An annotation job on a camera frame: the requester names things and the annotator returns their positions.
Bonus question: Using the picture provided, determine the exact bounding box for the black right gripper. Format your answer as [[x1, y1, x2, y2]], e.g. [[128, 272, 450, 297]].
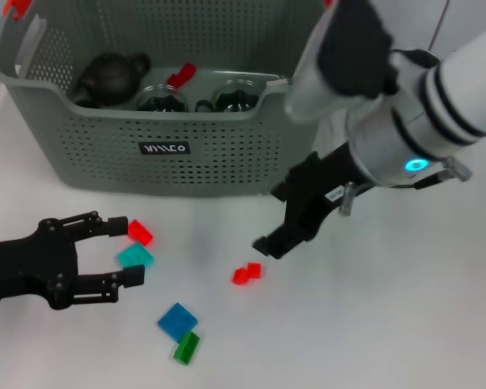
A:
[[252, 143, 370, 261]]

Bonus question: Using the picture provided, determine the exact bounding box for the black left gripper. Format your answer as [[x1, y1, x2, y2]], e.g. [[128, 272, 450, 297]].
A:
[[0, 210, 146, 311]]

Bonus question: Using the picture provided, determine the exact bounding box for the red stepped toy brick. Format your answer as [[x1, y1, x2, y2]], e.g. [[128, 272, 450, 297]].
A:
[[232, 262, 263, 286]]

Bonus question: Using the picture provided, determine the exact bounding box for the glass teacup black holder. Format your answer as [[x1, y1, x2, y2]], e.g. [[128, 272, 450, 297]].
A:
[[136, 83, 189, 113], [195, 79, 261, 115]]

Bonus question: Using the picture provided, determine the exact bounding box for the dark red toy brick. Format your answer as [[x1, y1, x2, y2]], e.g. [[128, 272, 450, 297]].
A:
[[168, 62, 198, 87]]

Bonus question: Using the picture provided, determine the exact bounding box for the grey perforated storage bin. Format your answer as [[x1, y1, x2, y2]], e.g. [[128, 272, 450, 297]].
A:
[[0, 0, 347, 199]]

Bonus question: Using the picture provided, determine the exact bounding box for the teal toy brick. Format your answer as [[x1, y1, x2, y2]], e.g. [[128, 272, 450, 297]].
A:
[[116, 242, 155, 269]]

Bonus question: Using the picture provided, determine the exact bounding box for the bright red toy brick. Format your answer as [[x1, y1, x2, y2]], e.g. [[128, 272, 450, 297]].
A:
[[127, 218, 154, 247]]

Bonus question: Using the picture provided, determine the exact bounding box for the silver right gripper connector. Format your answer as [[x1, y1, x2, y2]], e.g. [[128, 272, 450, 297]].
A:
[[339, 182, 356, 216]]

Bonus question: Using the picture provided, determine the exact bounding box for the blue toy brick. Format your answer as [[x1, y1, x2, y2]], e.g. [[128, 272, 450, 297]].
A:
[[156, 301, 199, 340]]

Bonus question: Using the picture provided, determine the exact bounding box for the green toy brick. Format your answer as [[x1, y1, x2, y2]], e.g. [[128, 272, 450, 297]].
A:
[[173, 330, 202, 365]]

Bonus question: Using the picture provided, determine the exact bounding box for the dark clay teapot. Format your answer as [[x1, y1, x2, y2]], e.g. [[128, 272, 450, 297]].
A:
[[71, 51, 152, 109]]

